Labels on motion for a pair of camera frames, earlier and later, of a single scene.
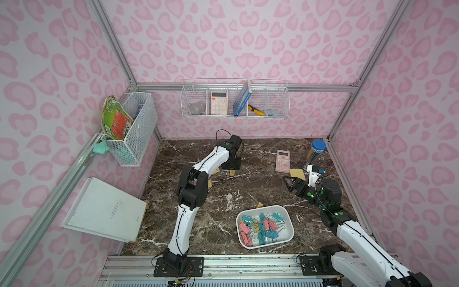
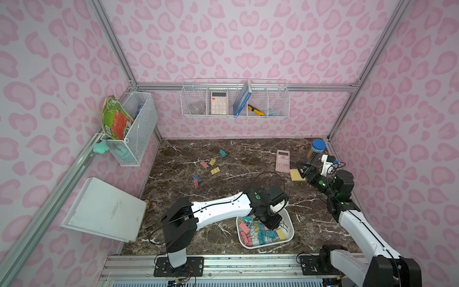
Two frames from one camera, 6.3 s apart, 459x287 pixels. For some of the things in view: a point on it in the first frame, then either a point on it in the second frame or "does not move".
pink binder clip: [245, 235] does not move
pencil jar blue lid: [318, 144] does not move
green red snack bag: [115, 120] does not move
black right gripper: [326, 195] → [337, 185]
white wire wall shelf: [235, 98] does not move
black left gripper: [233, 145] → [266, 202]
